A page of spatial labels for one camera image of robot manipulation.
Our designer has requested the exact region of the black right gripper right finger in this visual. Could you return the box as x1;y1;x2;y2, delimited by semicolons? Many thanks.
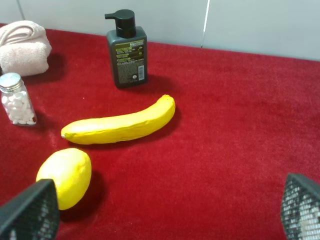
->
280;173;320;240

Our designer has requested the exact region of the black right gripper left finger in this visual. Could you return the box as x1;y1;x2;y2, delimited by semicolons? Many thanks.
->
0;179;60;240

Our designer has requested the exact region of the dark grey pump bottle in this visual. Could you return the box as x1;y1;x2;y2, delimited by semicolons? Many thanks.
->
104;9;148;89

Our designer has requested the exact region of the yellow lemon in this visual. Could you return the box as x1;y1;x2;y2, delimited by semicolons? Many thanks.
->
36;148;92;210

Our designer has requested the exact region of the red velvet table cloth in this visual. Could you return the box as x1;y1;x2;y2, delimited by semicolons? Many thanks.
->
0;29;320;240

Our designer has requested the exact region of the glass jar of white pills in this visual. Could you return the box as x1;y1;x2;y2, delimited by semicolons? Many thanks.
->
0;72;37;126

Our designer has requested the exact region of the yellow banana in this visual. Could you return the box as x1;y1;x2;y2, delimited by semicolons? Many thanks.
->
60;94;176;145

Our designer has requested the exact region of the rolled pink towel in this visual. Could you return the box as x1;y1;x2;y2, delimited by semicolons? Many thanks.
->
0;20;52;77

